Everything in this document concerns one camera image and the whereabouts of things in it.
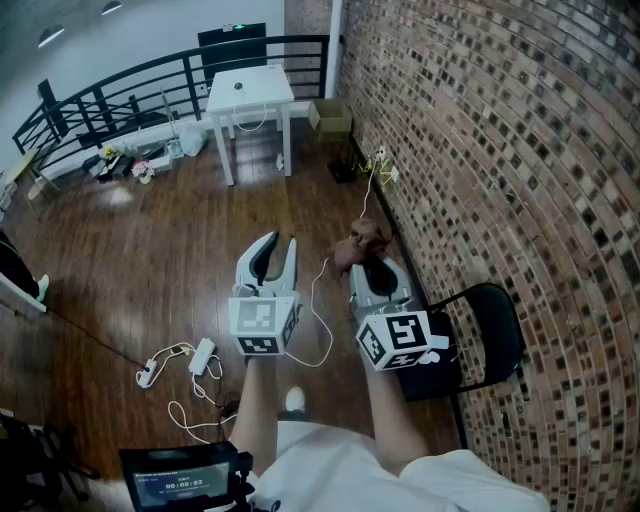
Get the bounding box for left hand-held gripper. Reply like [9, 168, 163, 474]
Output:
[228, 230, 304, 358]

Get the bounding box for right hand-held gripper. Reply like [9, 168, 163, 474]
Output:
[348, 257, 451, 373]

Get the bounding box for brown cloth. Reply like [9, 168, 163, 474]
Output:
[333, 217, 397, 277]

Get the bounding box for person's left forearm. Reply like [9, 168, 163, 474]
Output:
[228, 354, 281, 474]

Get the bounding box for person's right forearm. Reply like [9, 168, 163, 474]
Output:
[363, 367, 431, 476]

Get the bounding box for long white power strip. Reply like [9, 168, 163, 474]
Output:
[188, 338, 217, 375]

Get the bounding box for black folding chair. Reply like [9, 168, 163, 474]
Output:
[397, 283, 526, 450]

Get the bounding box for person's left white shoe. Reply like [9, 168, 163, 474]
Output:
[284, 385, 307, 414]

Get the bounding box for white plastic bag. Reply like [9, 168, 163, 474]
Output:
[177, 124, 209, 156]

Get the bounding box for small flower bouquet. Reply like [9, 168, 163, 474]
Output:
[130, 159, 156, 185]

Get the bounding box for cardboard box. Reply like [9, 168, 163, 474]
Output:
[307, 97, 354, 145]

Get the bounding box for small white power strip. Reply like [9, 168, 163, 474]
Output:
[135, 357, 156, 389]

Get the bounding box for white table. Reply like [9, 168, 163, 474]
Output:
[205, 67, 296, 187]

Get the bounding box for broom with pale pole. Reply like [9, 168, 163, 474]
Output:
[159, 87, 181, 151]

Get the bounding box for person's white t-shirt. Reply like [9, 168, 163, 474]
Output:
[247, 419, 551, 512]

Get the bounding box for black metal railing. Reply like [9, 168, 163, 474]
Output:
[12, 34, 331, 174]

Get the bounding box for white pipe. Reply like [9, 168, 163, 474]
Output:
[327, 0, 347, 101]

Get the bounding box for black monitor with timer screen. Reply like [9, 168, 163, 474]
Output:
[118, 442, 256, 512]

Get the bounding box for large black panel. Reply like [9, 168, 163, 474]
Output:
[197, 22, 269, 89]

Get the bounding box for black tripod stand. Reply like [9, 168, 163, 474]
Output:
[0, 410, 101, 509]

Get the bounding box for white floor cable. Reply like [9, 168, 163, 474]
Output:
[284, 169, 376, 370]

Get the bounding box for yellow cable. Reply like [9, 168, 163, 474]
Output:
[355, 155, 396, 190]

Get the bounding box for white cable loop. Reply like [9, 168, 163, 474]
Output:
[232, 102, 269, 133]

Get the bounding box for narrow black post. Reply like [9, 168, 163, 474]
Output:
[37, 78, 57, 137]

